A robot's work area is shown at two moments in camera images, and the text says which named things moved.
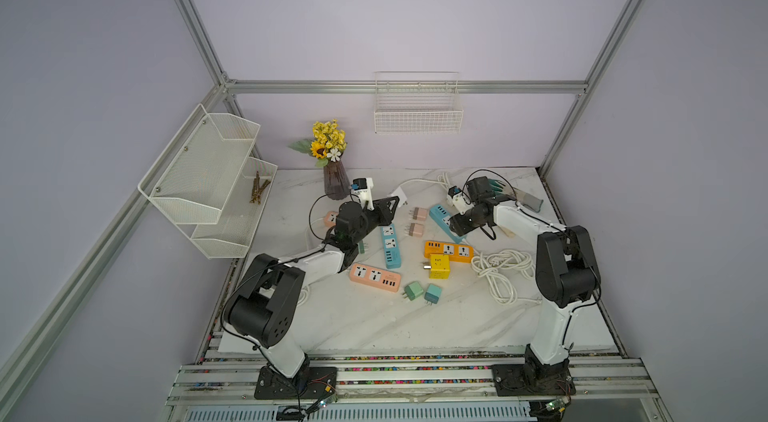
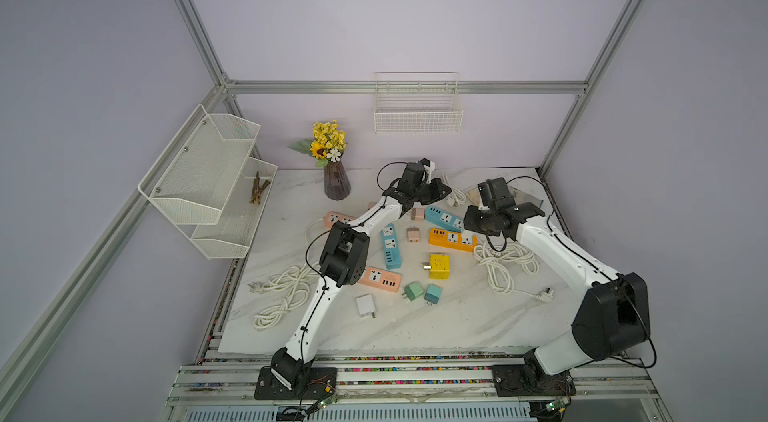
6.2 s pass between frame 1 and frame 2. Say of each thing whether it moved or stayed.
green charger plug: stayed
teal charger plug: stayed
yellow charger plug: stayed
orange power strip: moved
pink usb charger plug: stayed
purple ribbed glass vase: stayed
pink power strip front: stayed
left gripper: moved
